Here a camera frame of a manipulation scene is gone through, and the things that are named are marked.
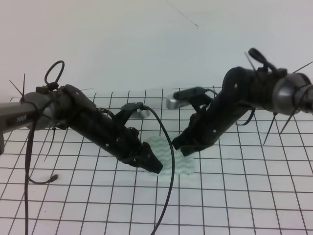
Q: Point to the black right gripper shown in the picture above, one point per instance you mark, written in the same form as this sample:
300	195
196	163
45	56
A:
205	128

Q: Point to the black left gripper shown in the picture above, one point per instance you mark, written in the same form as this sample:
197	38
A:
108	131

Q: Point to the green wavy striped white towel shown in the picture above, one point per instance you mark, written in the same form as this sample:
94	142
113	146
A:
184	165

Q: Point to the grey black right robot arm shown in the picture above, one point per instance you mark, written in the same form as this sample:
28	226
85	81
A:
267	88

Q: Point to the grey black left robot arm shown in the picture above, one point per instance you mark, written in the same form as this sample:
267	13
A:
70	108

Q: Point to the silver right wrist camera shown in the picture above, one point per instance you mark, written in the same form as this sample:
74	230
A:
173	104

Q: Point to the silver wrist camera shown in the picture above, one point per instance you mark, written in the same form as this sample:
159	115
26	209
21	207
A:
173	104
140	114

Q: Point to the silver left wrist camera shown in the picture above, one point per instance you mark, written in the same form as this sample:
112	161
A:
140	114

